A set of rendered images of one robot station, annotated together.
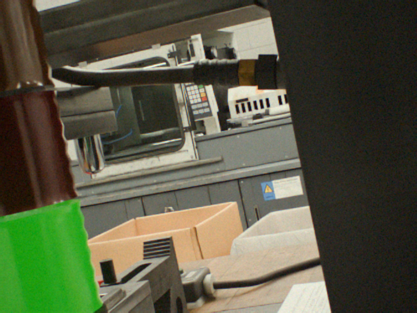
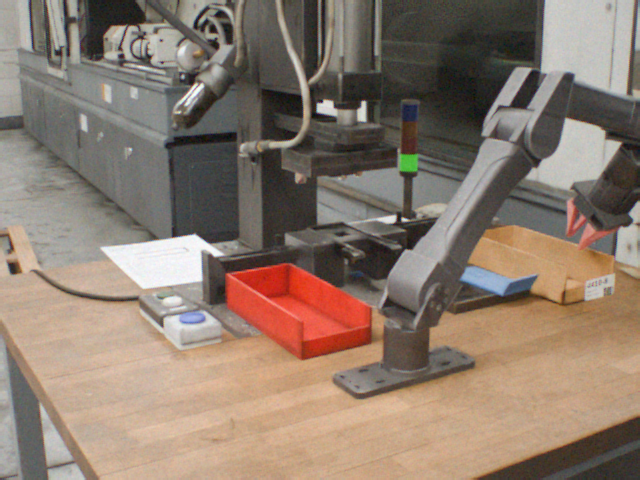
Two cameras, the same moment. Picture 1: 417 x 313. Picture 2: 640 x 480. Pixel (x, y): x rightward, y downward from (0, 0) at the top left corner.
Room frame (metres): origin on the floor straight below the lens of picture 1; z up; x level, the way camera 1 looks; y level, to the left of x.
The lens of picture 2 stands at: (1.62, 1.13, 1.38)
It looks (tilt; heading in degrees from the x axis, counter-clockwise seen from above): 16 degrees down; 224
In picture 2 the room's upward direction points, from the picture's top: straight up
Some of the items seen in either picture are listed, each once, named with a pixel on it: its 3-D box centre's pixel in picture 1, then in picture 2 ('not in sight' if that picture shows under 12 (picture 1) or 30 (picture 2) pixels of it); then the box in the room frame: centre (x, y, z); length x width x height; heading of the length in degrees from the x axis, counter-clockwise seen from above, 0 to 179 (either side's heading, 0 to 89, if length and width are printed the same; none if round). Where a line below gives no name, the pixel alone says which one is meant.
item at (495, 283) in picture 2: not in sight; (491, 274); (0.42, 0.39, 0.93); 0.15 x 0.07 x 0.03; 78
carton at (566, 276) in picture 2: not in sight; (538, 264); (0.30, 0.41, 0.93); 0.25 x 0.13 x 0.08; 75
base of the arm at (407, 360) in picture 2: not in sight; (406, 346); (0.78, 0.48, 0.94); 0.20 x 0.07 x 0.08; 165
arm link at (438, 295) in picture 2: not in sight; (411, 299); (0.77, 0.48, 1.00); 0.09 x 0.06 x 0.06; 77
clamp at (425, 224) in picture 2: not in sight; (414, 233); (0.34, 0.16, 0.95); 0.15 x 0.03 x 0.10; 165
